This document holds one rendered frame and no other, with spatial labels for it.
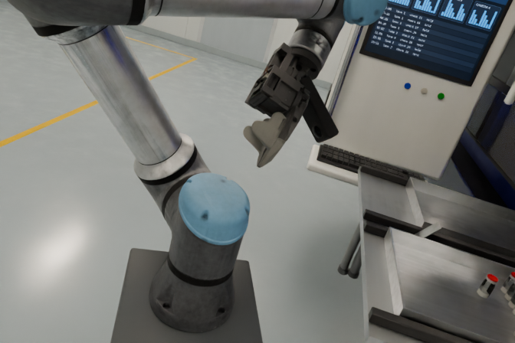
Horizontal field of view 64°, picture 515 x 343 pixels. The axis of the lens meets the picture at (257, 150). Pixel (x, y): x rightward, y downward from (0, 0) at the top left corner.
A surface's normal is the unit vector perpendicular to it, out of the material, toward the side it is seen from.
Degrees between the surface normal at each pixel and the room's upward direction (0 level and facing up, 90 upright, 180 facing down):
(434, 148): 90
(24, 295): 0
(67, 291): 0
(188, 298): 73
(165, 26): 90
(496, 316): 0
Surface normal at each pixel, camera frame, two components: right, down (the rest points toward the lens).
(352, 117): -0.22, 0.35
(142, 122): 0.47, 0.48
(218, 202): 0.31, -0.81
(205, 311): 0.39, 0.18
